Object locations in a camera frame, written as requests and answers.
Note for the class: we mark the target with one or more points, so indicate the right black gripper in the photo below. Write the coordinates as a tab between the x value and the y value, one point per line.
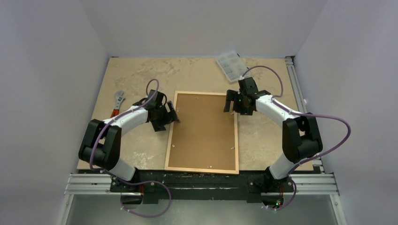
235	101

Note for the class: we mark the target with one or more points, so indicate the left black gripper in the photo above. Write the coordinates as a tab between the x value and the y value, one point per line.
159	125

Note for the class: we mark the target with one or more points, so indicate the brown hardboard backing board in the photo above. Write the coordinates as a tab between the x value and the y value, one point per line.
205	130

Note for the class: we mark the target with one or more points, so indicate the light wooden picture frame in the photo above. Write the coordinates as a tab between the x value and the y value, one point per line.
169	149

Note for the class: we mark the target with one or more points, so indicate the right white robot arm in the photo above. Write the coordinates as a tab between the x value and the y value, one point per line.
301	138

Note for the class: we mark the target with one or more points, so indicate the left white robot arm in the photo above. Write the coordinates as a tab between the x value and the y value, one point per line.
101	144

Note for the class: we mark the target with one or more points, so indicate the clear plastic organizer box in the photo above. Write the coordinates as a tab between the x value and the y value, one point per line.
231	65

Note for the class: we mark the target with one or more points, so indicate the red handled adjustable wrench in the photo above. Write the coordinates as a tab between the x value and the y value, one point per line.
119	98

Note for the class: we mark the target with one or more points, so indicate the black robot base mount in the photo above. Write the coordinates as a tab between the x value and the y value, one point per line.
251	186

